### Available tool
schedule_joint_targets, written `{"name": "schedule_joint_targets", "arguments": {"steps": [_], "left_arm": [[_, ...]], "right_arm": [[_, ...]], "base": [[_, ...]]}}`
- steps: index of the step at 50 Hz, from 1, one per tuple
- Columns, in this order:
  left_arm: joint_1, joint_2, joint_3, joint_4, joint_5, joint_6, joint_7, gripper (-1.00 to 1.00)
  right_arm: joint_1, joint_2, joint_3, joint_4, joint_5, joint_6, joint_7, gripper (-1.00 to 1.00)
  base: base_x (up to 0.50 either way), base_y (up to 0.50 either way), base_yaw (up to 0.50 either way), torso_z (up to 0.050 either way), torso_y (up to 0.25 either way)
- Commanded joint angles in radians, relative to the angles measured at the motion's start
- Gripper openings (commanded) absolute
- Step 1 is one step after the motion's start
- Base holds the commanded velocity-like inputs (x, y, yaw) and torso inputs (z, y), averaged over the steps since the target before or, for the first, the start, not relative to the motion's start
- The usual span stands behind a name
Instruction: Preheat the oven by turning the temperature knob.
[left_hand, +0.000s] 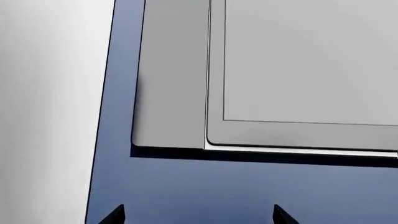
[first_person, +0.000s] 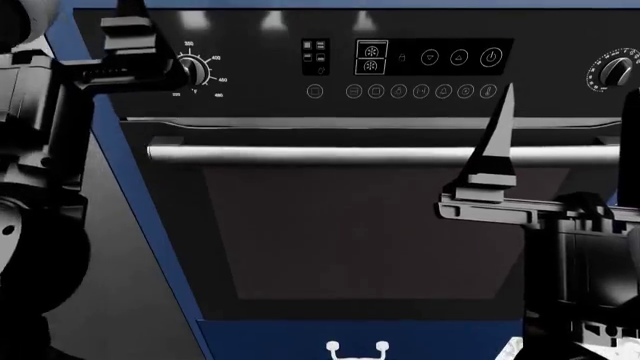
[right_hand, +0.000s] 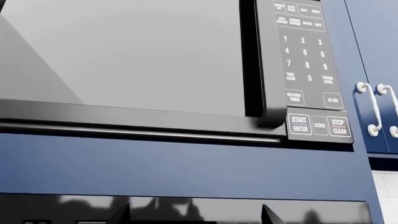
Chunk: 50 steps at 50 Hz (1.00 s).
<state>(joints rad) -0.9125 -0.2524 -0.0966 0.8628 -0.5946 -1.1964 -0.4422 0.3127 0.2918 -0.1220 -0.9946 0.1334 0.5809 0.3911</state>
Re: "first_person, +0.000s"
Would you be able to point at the dark oven door window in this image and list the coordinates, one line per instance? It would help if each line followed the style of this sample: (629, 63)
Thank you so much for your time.
(350, 232)

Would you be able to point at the oven touch display panel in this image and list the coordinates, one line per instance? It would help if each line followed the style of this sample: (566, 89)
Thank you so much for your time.
(450, 57)

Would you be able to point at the black timer knob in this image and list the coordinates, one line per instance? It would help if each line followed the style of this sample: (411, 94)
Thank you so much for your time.
(616, 72)

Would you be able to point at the black temperature knob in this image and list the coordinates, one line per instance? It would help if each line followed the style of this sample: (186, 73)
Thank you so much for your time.
(196, 69)

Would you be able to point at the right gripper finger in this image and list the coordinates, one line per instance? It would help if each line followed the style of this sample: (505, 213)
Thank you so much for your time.
(632, 150)
(492, 157)

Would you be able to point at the blue cabinet drawer front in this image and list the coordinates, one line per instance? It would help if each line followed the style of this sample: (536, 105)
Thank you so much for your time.
(270, 339)

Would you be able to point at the black oven door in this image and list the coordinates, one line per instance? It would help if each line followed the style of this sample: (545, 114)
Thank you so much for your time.
(165, 232)

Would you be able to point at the small oven indicator panel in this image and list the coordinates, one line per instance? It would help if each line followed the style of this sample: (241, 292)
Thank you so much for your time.
(315, 56)

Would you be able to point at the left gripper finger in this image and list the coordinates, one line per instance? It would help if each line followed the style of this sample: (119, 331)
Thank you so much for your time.
(129, 33)

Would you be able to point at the black built-in oven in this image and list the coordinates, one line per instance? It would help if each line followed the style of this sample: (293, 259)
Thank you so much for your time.
(280, 101)

